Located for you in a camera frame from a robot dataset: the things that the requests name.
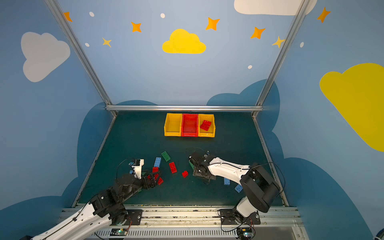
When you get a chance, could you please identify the red lego brick pair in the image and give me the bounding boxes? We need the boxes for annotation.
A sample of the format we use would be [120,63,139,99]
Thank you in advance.
[152,167,164,186]

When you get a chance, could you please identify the small red lego brick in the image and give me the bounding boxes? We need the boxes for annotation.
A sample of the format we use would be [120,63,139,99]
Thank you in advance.
[182,171,189,178]

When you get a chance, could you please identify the long red lego brick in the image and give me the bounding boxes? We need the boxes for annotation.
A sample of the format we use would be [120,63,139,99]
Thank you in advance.
[169,162,178,174]

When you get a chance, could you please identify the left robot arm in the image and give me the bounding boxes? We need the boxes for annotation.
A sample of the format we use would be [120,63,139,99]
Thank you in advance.
[24,171,161,240]

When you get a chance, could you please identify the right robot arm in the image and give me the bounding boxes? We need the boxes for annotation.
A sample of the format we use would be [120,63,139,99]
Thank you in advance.
[189,152,281,220]

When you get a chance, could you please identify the light blue lego brick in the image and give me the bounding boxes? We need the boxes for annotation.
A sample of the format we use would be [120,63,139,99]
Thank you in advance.
[154,157,162,168]

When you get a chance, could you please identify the green lego brick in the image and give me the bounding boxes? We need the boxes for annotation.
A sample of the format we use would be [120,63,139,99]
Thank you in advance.
[162,151,171,162]

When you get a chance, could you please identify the right yellow plastic bin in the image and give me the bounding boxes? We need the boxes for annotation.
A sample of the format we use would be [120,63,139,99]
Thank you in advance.
[198,114,216,138]

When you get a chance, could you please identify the yellow plastic bin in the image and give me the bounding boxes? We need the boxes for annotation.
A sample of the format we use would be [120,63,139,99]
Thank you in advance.
[164,113,183,137]
[198,114,216,138]

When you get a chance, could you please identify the red plastic bin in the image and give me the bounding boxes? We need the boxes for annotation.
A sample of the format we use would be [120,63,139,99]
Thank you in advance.
[182,114,199,137]

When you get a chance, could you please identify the left yellow plastic bin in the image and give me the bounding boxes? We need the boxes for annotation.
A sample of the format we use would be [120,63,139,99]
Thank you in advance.
[164,113,183,137]

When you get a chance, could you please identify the blue lego plate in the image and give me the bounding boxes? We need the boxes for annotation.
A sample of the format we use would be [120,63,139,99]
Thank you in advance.
[235,184,243,193]

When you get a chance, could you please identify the left green circuit board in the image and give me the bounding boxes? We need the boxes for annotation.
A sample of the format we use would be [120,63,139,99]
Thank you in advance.
[110,229,128,237]

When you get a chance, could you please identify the green circuit board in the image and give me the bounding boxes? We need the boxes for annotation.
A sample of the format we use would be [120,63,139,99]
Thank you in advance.
[236,228,255,240]
[110,229,128,237]

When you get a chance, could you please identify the right green circuit board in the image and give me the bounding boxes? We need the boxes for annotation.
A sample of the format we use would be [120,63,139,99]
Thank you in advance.
[236,228,255,240]

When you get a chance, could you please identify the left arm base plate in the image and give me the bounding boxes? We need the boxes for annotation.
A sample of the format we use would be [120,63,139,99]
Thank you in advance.
[112,209,143,226]

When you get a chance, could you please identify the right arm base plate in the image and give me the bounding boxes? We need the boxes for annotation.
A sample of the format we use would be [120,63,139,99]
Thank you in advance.
[218,209,261,226]

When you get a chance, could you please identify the back aluminium frame rail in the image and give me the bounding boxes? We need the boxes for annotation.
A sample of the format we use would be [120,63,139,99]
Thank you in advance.
[106,105,263,112]

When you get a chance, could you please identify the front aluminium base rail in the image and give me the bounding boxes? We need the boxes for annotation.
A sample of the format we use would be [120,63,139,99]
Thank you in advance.
[56,205,310,240]

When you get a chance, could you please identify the right aluminium frame post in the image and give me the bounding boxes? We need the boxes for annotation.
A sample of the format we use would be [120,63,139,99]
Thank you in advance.
[252,0,311,120]

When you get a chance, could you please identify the aluminium frame post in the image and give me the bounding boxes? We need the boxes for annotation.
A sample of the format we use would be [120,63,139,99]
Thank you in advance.
[45,0,113,107]
[252,0,311,120]

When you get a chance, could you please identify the left aluminium frame post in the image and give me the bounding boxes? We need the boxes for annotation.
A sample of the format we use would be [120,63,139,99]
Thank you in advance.
[45,0,113,107]

